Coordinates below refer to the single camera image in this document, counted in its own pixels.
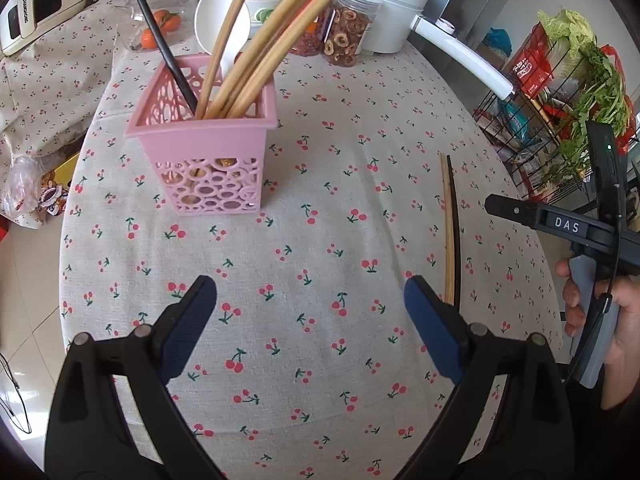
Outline pink perforated utensil holder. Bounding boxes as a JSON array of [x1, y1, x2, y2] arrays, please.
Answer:
[[125, 63, 278, 216]]

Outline black chopstick gold band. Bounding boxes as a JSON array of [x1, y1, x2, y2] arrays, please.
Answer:
[[137, 0, 198, 114]]

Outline long wooden chopstick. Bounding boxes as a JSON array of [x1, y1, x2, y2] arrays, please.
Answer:
[[201, 0, 245, 91]]

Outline white plastic spoon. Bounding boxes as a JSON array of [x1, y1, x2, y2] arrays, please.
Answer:
[[194, 0, 250, 78]]

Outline red plastic bag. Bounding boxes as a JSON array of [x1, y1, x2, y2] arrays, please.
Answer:
[[600, 44, 636, 155]]

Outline green leafy vegetables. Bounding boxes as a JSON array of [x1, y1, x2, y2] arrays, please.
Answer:
[[559, 44, 612, 174]]

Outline red snack package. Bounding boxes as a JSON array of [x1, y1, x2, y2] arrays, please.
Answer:
[[511, 24, 553, 99]]

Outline napa cabbage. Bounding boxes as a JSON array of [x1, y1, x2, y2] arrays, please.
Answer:
[[537, 9, 597, 79]]

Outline clear plastic bag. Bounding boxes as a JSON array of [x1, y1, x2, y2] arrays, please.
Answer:
[[1, 154, 58, 230]]

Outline yellow cardboard box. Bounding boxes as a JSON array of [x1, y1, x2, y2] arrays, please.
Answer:
[[39, 153, 79, 217]]

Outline cherry print tablecloth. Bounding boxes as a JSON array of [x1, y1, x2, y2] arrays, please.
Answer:
[[1, 0, 562, 479]]

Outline jar of dried fruit rings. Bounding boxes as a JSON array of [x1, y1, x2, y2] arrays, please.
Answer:
[[322, 0, 382, 67]]

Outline jar of red berries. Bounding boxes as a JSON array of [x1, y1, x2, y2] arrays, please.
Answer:
[[288, 0, 326, 58]]

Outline white bowl green knob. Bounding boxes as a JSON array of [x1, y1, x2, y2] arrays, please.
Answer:
[[245, 0, 282, 38]]

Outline glass jar with tangerines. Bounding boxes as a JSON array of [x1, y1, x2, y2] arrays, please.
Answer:
[[116, 0, 198, 53]]

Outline cream air fryer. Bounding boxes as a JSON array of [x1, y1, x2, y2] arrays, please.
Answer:
[[0, 0, 94, 58]]

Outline black wire rack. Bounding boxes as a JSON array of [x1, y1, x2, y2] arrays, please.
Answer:
[[472, 34, 639, 206]]

